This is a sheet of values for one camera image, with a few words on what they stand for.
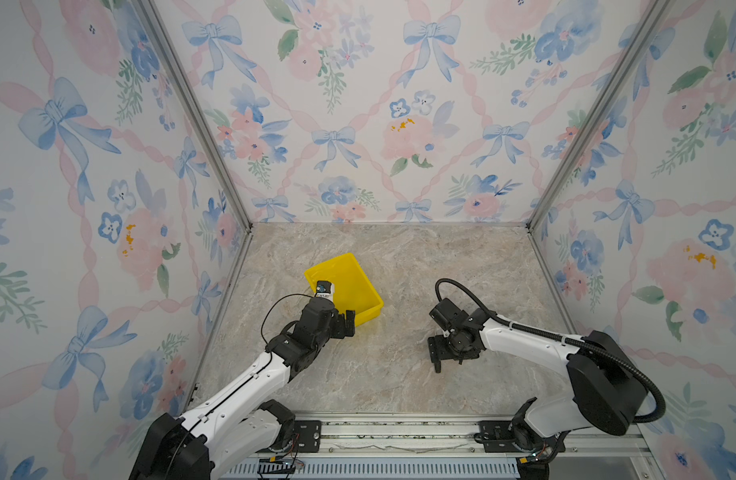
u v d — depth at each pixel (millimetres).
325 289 718
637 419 438
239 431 578
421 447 732
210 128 921
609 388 429
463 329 645
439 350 781
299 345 613
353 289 1010
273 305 662
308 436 740
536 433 619
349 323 749
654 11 689
